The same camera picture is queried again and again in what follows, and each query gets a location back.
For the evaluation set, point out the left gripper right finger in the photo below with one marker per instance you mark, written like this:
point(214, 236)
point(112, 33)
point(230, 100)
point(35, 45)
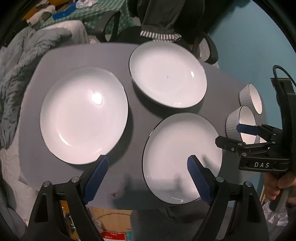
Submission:
point(247, 220)

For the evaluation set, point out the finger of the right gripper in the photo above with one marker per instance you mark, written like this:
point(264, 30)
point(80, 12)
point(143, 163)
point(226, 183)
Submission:
point(228, 144)
point(264, 131)

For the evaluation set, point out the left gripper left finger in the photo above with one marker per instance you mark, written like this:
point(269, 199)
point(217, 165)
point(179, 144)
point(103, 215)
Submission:
point(47, 220)

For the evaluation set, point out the white ribbed bowl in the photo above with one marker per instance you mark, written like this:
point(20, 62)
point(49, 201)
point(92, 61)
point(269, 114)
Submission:
point(242, 115)
point(249, 96)

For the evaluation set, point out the white plate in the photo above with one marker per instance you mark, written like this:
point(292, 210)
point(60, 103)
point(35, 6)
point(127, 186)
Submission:
point(168, 74)
point(84, 115)
point(164, 161)

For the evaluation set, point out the white plate top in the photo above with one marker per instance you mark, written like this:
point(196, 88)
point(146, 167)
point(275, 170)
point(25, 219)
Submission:
point(168, 74)

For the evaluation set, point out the right hand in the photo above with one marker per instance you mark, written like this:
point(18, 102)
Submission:
point(272, 187)

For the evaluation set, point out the white fleece blanket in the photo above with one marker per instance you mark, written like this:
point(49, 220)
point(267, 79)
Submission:
point(19, 195)

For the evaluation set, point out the dark clothes on chair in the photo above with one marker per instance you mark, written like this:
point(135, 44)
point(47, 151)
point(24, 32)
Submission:
point(161, 16)

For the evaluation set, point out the black office chair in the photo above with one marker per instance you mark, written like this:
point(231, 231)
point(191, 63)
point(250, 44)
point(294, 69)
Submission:
point(135, 35)

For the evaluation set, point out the grey quilted blanket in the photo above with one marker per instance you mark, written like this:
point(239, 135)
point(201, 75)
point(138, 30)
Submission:
point(18, 63)

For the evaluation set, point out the green checkered cloth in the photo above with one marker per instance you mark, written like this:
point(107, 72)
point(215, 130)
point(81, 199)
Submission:
point(90, 16)

